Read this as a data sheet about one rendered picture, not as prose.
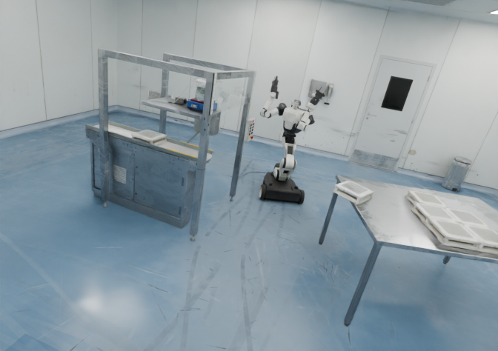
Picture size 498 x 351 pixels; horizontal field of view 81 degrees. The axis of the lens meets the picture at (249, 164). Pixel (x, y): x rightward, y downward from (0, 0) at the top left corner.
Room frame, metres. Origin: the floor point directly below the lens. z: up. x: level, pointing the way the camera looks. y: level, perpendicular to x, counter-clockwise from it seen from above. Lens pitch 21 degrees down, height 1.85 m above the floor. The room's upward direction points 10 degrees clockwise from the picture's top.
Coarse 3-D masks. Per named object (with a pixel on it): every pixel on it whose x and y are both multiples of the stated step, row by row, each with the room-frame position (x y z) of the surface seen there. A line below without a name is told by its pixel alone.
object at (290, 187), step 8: (272, 176) 3.97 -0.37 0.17; (264, 184) 3.74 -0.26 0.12; (272, 184) 3.58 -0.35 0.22; (280, 184) 3.74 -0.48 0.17; (288, 184) 3.78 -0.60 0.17; (272, 192) 3.49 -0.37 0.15; (280, 192) 3.50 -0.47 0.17; (288, 192) 3.52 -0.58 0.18; (296, 192) 3.54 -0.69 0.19; (288, 200) 3.52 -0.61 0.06; (296, 200) 3.53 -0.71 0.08
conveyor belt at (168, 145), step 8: (88, 128) 2.85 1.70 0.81; (112, 128) 2.97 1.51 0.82; (120, 128) 3.02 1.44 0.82; (128, 136) 2.81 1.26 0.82; (160, 144) 2.74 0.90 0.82; (168, 144) 2.78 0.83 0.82; (176, 144) 2.83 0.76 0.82; (184, 152) 2.66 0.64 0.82; (192, 152) 2.70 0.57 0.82; (192, 160) 2.50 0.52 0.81
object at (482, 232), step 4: (472, 228) 1.96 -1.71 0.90; (476, 228) 1.96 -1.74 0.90; (480, 228) 1.98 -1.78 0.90; (484, 228) 1.99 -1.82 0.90; (476, 232) 1.91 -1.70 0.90; (480, 232) 1.92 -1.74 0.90; (484, 232) 1.93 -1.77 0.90; (488, 232) 1.95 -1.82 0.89; (492, 232) 1.95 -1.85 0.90; (480, 236) 1.86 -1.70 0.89; (484, 236) 1.86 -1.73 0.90; (488, 236) 1.88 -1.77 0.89; (492, 236) 1.88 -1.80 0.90; (496, 236) 1.90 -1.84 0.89; (484, 240) 1.82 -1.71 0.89; (488, 240) 1.82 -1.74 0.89; (492, 240) 1.83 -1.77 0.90; (496, 240) 1.84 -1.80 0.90; (496, 248) 1.82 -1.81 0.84
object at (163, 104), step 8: (144, 104) 2.57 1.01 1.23; (152, 104) 2.55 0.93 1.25; (160, 104) 2.57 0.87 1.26; (168, 104) 2.62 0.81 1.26; (176, 104) 2.68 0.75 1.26; (184, 104) 2.74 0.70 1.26; (176, 112) 2.47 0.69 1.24; (184, 112) 2.45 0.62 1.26; (192, 112) 2.50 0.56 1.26; (200, 112) 2.56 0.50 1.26
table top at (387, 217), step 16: (336, 176) 2.75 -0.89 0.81; (384, 192) 2.55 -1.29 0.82; (400, 192) 2.62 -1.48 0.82; (432, 192) 2.78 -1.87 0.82; (368, 208) 2.15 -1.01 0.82; (384, 208) 2.20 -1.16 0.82; (400, 208) 2.25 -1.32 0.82; (464, 208) 2.50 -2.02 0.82; (480, 208) 2.57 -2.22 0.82; (368, 224) 1.88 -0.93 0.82; (384, 224) 1.92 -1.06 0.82; (400, 224) 1.97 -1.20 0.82; (416, 224) 2.01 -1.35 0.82; (496, 224) 2.27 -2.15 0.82; (384, 240) 1.71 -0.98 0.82; (400, 240) 1.74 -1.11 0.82; (416, 240) 1.78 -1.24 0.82; (432, 240) 1.82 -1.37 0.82; (464, 256) 1.71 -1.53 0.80; (480, 256) 1.72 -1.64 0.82; (496, 256) 1.75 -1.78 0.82
